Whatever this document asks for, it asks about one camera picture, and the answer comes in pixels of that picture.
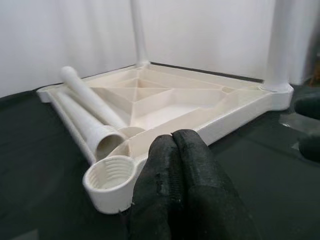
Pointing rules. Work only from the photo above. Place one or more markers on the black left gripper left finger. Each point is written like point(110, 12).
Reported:
point(157, 200)

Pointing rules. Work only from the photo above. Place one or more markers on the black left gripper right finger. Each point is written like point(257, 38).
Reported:
point(215, 205)

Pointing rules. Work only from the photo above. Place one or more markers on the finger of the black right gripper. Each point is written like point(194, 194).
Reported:
point(311, 150)
point(310, 107)

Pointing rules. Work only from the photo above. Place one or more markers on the white plastic table top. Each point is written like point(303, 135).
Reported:
point(162, 110)

